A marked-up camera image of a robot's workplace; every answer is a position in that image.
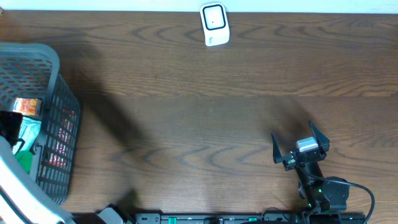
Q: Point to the red snack bar wrapper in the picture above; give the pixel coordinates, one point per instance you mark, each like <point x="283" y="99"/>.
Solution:
<point x="61" y="146"/>

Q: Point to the teal wet wipes pack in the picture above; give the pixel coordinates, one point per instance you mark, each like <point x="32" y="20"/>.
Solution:
<point x="29" y="131"/>

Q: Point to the green lid jar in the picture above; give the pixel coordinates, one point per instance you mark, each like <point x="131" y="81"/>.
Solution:
<point x="24" y="159"/>

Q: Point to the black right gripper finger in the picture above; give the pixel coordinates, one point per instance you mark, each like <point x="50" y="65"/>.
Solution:
<point x="277" y="157"/>
<point x="322" y="141"/>

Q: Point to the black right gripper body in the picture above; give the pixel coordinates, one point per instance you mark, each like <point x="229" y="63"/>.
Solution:
<point x="291" y="163"/>

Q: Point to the white barcode scanner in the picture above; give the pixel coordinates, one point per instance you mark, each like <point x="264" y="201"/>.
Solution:
<point x="215" y="24"/>

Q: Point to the grey plastic basket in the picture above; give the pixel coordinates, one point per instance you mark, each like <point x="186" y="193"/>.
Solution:
<point x="33" y="71"/>

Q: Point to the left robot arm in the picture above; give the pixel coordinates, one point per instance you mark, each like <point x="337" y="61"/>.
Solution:
<point x="23" y="201"/>

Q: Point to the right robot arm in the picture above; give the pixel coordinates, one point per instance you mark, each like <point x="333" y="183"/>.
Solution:
<point x="326" y="196"/>

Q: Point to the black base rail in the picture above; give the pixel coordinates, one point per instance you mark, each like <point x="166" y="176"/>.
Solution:
<point x="272" y="217"/>

